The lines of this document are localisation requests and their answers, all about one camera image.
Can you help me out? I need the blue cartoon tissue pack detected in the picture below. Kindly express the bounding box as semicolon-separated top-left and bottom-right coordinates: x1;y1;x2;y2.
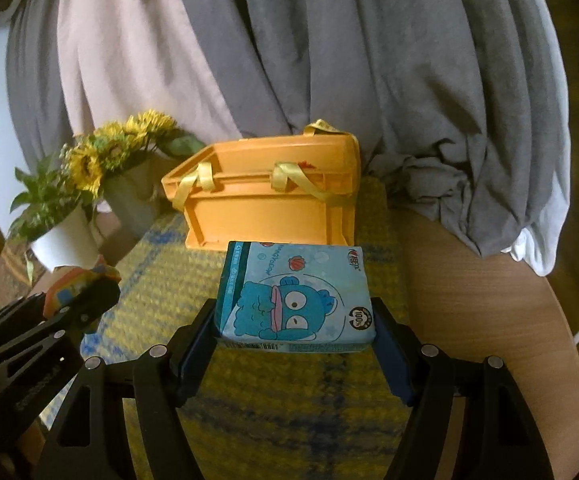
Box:
215;240;375;353

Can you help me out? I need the Mickey Mouse plush toy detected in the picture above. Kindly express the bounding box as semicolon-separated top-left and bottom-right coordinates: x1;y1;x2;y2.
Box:
42;255;122;320

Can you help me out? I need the white plant pot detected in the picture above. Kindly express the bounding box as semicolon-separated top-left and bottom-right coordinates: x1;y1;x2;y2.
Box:
30;206;99;271

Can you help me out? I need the green potted plant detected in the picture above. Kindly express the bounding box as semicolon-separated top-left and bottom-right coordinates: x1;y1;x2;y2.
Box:
9;154;93;243

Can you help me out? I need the grey ribbed vase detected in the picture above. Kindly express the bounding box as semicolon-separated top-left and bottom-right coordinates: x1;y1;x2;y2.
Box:
103;154;171;238

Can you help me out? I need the yellow blue plaid mat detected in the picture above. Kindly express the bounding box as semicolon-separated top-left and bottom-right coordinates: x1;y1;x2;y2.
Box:
39;179;467;480

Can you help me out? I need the artificial sunflower bouquet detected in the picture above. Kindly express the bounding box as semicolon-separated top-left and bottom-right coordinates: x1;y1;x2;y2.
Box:
61;110;205;197

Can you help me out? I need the white sheer curtain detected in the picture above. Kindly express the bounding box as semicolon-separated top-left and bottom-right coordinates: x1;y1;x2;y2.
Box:
56;0;240;144

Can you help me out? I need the orange plastic storage crate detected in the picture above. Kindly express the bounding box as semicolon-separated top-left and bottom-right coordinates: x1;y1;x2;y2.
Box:
162;128;360;250

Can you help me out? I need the grey curtain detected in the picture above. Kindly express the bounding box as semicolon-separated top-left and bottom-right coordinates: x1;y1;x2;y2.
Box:
5;0;570;276

